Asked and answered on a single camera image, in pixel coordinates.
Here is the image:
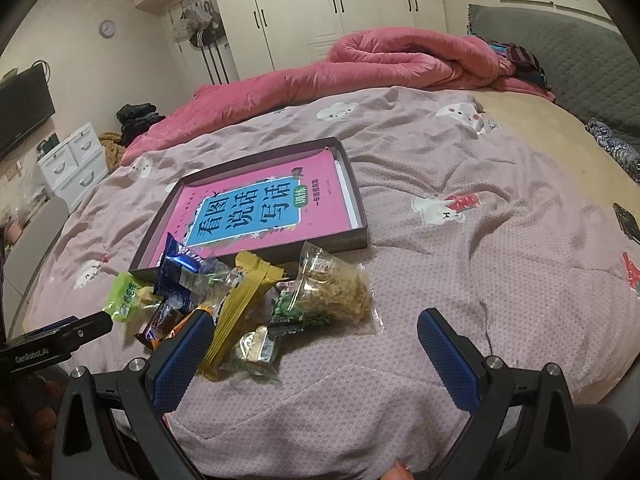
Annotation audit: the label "brown snickers bar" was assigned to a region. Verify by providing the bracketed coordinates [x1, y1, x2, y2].
[134, 301, 183, 350]

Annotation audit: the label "orange cake packet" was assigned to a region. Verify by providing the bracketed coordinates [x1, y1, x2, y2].
[167, 304, 214, 339]

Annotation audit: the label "blue cookie packet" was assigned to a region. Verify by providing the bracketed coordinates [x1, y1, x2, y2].
[154, 234, 238, 315]

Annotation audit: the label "yellow long snack bar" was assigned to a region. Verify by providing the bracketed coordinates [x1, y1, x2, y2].
[200, 250, 286, 382]

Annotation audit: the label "green peas snack packet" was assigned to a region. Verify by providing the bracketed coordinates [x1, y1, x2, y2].
[268, 281, 310, 339]

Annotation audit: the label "clear bag crispy noodles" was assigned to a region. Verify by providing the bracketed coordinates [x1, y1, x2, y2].
[292, 242, 384, 334]

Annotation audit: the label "person right hand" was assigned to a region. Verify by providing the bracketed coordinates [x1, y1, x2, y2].
[381, 458, 414, 480]

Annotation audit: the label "mauve patterned bed cover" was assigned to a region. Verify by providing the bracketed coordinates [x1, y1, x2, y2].
[25, 88, 639, 479]

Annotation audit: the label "white drawer cabinet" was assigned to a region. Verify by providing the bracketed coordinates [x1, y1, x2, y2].
[37, 122, 108, 212]

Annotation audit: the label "dark grey shallow box tray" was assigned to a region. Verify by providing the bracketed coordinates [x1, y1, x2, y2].
[129, 136, 369, 281]

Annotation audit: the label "tan knitted blanket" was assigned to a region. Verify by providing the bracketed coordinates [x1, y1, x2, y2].
[98, 132, 126, 174]

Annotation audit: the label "pink blue workbook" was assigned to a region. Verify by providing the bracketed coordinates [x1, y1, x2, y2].
[139, 146, 362, 268]

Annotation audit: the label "dark clothes pile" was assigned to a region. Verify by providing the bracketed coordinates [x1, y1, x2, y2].
[116, 103, 165, 148]

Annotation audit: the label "blue patterned cloth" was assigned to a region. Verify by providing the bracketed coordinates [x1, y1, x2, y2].
[586, 118, 640, 183]

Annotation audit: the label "striped dark clothes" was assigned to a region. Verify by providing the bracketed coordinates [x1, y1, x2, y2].
[488, 41, 551, 90]

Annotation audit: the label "pink folded quilt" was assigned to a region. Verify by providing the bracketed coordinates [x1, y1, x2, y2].
[120, 27, 555, 166]

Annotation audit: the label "grey quilted headboard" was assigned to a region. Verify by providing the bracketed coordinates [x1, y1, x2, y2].
[468, 4, 639, 148]

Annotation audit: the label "hanging bags on hooks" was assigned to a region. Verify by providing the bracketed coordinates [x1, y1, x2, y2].
[181, 0, 226, 48]

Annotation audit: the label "cream white wardrobe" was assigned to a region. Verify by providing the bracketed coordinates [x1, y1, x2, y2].
[128, 0, 449, 94]

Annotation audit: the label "black wall television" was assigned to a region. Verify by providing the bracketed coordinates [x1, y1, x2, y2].
[0, 65, 55, 159]

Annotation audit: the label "round wall clock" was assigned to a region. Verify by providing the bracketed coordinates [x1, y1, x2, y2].
[99, 20, 116, 39]

